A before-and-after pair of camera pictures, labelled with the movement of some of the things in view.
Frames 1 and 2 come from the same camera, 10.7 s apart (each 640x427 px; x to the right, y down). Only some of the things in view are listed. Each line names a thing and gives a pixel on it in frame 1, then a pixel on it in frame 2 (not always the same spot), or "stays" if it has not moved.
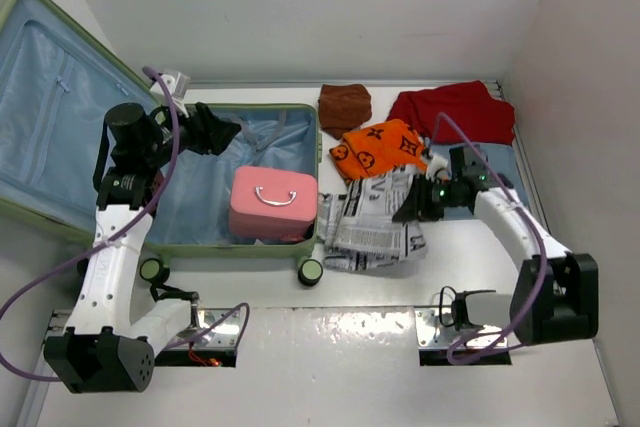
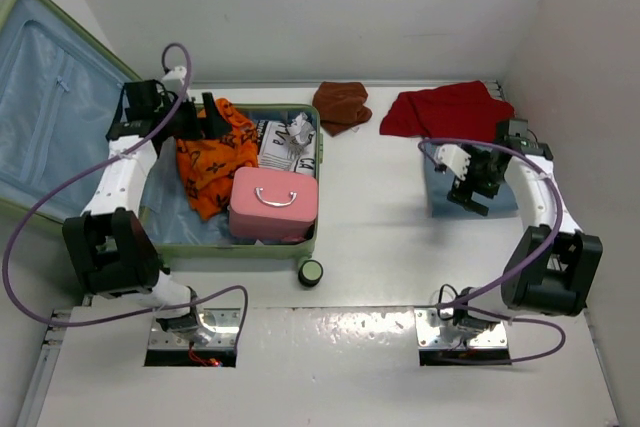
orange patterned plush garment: x=379 y=150 to x=210 y=164
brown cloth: x=343 y=107 stays
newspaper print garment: x=356 y=224 to x=288 y=145
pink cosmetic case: x=271 y=204 stays
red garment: x=481 y=118 stays
